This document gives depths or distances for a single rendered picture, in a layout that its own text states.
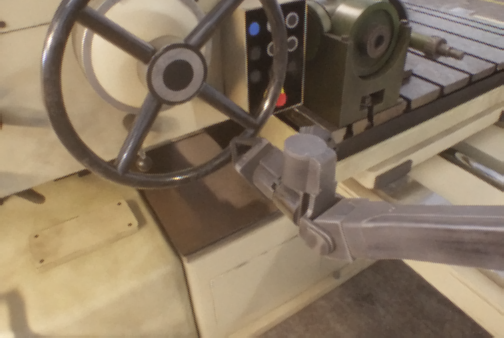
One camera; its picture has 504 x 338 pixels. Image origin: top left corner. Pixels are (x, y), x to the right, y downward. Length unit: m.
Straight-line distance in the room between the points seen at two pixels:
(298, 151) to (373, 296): 1.46
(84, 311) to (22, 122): 0.62
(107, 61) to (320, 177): 0.38
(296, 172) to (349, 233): 0.10
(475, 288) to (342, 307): 0.83
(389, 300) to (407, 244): 1.46
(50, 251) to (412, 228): 1.13
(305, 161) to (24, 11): 0.51
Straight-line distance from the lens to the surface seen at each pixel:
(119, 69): 0.66
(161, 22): 0.66
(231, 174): 1.48
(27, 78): 0.77
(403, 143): 1.22
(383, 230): 0.46
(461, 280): 1.15
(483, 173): 1.53
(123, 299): 1.24
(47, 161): 0.84
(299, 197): 0.54
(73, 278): 1.29
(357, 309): 1.85
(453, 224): 0.42
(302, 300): 1.78
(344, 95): 0.98
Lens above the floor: 1.54
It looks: 35 degrees down
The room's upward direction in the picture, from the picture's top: 2 degrees counter-clockwise
